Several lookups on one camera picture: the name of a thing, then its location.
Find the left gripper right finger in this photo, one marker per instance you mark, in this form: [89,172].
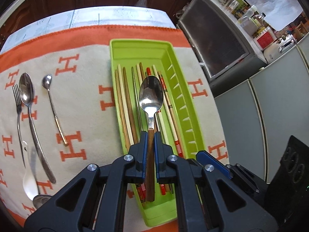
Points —
[172,169]

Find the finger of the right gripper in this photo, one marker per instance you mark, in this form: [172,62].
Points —
[204,158]

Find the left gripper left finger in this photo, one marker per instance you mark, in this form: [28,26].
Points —
[130,168]

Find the red banded bamboo chopstick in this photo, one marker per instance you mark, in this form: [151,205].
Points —
[171,118]

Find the brown wooden chopstick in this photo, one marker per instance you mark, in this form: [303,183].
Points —
[129,107]
[121,112]

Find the cream chopstick red stripes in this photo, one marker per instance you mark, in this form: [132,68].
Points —
[156,74]

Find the wooden handled steel spoon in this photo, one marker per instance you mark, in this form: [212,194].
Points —
[150,101]

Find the lime green plastic tray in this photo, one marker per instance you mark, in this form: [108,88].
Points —
[129,52]

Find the orange beige H blanket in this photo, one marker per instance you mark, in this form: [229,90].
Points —
[82,93]

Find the steel soup ladle spoon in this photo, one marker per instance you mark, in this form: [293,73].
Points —
[40,199]

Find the white ceramic soup spoon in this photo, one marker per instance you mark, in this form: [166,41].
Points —
[29,181]

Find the steel oven appliance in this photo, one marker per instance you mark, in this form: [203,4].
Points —
[228,55]

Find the large steel spoon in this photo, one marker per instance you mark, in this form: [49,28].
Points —
[27,94]

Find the red label container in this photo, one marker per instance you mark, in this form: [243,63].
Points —
[265,38]

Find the steel fork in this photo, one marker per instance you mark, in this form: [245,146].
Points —
[18,110]

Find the small spoon gold handle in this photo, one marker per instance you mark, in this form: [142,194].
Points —
[46,83]

